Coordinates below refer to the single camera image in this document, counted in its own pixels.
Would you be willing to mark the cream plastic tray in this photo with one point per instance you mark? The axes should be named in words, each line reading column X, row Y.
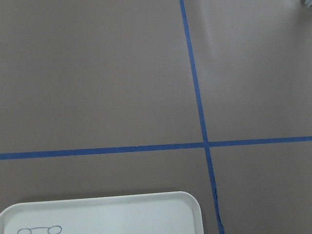
column 158, row 213

